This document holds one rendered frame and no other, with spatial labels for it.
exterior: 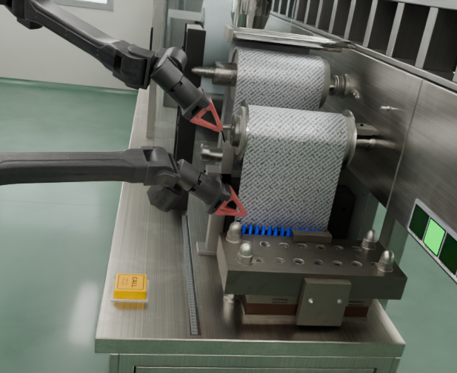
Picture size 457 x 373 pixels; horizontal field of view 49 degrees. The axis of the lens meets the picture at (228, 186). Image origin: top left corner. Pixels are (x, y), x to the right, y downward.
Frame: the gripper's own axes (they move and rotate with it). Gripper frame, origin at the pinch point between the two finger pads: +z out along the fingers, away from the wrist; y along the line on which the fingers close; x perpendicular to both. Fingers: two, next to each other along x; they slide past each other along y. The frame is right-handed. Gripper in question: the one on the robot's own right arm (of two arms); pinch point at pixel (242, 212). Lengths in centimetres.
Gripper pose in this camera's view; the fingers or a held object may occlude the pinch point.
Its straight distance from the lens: 119.9
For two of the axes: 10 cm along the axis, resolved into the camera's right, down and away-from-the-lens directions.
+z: 7.9, 5.2, 3.3
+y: 1.2, 4.0, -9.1
